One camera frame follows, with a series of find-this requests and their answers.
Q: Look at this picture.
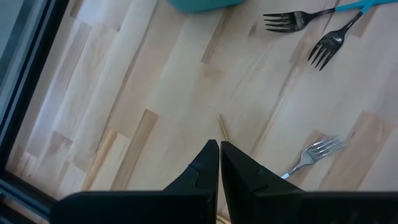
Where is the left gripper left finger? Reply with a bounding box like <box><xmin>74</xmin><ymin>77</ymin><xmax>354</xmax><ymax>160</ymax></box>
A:
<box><xmin>51</xmin><ymin>139</ymin><xmax>220</xmax><ymax>224</ymax></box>

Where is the teal green plastic bin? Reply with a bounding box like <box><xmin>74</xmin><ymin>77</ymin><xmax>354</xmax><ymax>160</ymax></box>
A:
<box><xmin>166</xmin><ymin>0</ymin><xmax>246</xmax><ymax>14</ymax></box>

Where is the red-handled silver fork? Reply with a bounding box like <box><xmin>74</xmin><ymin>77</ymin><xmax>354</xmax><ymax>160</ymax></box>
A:
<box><xmin>280</xmin><ymin>136</ymin><xmax>348</xmax><ymax>180</ymax></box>

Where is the black aluminium table frame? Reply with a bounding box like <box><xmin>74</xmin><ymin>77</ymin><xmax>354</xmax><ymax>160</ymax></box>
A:
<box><xmin>0</xmin><ymin>0</ymin><xmax>71</xmax><ymax>224</ymax></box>

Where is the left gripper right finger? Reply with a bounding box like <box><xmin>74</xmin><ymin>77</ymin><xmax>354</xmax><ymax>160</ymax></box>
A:
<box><xmin>220</xmin><ymin>141</ymin><xmax>398</xmax><ymax>224</ymax></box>

